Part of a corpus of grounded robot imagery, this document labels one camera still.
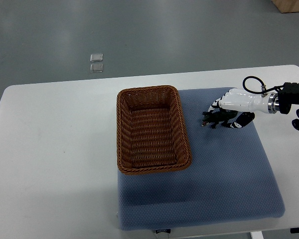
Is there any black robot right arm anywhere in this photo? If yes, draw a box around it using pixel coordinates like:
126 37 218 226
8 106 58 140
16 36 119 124
278 82 299 131

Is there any lower floor socket plate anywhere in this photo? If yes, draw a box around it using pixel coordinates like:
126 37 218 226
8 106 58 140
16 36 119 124
90 63 104 73

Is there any upper floor socket plate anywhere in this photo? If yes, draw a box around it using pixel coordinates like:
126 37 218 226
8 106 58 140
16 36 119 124
90 53 103 62

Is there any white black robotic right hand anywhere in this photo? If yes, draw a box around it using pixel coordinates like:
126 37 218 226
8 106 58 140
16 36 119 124
207 88 279 128

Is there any brown wicker basket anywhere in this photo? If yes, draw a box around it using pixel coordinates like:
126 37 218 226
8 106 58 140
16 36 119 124
117 85 192 175

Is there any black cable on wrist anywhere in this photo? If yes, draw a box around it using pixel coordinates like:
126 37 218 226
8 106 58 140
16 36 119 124
243 76 285 97

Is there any wooden box corner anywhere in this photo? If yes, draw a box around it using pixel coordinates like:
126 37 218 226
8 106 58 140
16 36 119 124
272 0 299 13

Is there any floor socket plate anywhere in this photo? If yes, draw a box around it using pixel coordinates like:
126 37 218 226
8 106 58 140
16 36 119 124
90 63 104 73
90 53 103 62

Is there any blue-grey foam mat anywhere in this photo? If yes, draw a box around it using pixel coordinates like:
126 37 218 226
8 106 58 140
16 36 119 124
118 88 285 231

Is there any dark toy crocodile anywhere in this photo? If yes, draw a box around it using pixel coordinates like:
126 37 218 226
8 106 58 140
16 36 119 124
201 109 238 129

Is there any white table leg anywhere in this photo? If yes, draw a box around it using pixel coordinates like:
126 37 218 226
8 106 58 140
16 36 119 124
250 231 264 239

